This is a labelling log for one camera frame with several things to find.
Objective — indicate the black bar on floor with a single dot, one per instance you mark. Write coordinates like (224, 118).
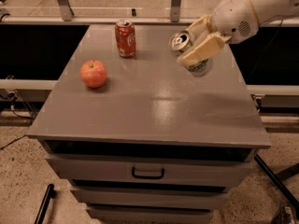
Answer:
(48, 196)

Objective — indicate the metal window post left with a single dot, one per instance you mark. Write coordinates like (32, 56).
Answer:
(67, 13)

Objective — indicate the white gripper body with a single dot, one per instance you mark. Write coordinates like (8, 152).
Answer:
(233, 17)

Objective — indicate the orange soda can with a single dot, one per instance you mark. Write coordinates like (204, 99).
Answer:
(125, 38)

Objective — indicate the metal window post middle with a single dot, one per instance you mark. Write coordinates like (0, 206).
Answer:
(175, 10)

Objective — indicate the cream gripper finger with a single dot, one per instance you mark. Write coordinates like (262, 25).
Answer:
(201, 29)
(202, 50)

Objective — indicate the metal window post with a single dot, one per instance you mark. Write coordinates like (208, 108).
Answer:
(175, 10)
(67, 13)

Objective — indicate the grey drawer cabinet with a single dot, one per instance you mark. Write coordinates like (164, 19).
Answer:
(150, 114)

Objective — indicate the black drawer handle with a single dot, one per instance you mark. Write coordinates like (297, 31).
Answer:
(146, 174)

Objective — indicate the black metal stand leg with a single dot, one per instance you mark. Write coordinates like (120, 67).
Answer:
(278, 178)

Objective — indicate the red apple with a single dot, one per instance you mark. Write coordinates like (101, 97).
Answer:
(93, 74)

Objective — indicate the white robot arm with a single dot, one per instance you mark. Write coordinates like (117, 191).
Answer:
(270, 10)

